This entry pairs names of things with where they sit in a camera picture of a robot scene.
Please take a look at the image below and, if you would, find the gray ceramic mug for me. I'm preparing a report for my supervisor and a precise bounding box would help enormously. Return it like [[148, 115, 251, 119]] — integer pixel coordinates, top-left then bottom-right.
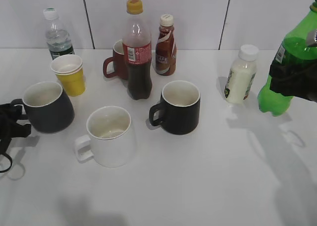
[[11, 81, 75, 134]]

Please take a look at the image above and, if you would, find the clear water bottle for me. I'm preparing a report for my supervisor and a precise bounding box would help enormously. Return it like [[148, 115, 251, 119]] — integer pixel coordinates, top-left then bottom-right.
[[43, 8, 74, 60]]

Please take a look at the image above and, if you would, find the red ceramic mug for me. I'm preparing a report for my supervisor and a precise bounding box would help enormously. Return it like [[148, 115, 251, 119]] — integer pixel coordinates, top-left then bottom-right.
[[103, 40, 128, 80]]

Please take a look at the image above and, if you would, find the brown coffee drink bottle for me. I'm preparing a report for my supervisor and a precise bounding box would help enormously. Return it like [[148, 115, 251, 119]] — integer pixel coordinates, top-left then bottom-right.
[[155, 14, 177, 76]]

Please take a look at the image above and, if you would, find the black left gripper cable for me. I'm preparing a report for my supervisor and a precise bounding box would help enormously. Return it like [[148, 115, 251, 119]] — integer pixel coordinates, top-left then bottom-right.
[[0, 138, 13, 173]]

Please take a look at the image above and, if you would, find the white ceramic mug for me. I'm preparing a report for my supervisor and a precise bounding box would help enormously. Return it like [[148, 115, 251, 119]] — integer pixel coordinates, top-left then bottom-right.
[[74, 106, 137, 168]]

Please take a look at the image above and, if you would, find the black ceramic mug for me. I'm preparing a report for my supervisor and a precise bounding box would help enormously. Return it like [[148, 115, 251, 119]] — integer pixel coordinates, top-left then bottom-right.
[[149, 80, 201, 135]]

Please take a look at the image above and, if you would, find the yellow paper cup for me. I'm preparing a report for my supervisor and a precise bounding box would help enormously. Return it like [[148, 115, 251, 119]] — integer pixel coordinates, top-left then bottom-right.
[[56, 68, 85, 97]]

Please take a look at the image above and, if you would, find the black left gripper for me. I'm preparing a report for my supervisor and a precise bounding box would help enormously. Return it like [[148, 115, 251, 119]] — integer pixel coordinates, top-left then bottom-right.
[[0, 104, 32, 141]]

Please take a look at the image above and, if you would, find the cola bottle yellow cap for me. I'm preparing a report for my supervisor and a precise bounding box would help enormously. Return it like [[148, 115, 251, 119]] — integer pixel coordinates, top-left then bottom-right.
[[122, 0, 152, 100]]

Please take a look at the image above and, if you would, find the white milk bottle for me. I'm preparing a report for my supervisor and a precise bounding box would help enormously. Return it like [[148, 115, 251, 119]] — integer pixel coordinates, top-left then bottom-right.
[[224, 44, 259, 104]]

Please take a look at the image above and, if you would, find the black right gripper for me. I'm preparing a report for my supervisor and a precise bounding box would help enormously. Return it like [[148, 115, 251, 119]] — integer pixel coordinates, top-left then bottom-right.
[[269, 30, 317, 102]]

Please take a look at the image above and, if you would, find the green sprite bottle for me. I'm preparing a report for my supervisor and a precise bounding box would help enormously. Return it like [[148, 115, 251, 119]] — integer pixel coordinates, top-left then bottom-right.
[[258, 2, 317, 116]]

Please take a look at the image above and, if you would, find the white paper cup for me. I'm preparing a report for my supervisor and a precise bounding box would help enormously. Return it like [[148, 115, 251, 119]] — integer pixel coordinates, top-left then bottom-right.
[[50, 55, 83, 75]]

